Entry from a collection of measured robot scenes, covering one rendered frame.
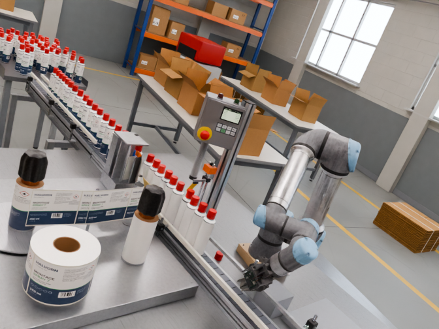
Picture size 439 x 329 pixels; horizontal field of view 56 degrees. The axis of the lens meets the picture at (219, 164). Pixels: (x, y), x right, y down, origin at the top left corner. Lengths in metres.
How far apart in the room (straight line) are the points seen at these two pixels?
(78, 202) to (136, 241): 0.26
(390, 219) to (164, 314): 4.39
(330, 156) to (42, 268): 1.04
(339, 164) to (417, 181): 5.71
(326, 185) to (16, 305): 1.13
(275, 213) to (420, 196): 5.93
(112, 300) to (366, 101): 7.12
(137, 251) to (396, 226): 4.37
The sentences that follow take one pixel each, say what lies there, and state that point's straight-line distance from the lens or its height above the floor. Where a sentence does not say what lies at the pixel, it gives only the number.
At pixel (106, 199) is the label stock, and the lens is 1.61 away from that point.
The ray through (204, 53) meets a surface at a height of 1.04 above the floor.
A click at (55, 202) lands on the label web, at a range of 1.55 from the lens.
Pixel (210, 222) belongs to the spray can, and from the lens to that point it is 1.64.
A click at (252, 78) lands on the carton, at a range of 6.76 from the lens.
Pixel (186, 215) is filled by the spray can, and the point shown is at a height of 1.00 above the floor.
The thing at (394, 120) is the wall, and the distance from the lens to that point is 7.66.
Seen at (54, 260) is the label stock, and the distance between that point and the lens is 1.27.
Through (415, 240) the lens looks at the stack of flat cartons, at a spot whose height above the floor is 0.14.
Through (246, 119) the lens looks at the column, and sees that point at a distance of 1.71.
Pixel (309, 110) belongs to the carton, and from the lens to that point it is 5.88.
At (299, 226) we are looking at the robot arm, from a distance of 1.40.
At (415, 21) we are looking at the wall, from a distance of 7.99.
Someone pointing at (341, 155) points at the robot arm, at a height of 1.46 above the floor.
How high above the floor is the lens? 1.80
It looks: 20 degrees down
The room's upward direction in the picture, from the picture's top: 20 degrees clockwise
